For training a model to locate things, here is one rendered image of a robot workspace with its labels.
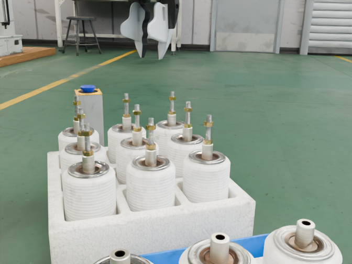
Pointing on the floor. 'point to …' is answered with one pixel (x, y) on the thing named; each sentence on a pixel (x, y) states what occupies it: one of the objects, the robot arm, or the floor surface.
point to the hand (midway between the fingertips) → (153, 50)
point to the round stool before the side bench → (83, 34)
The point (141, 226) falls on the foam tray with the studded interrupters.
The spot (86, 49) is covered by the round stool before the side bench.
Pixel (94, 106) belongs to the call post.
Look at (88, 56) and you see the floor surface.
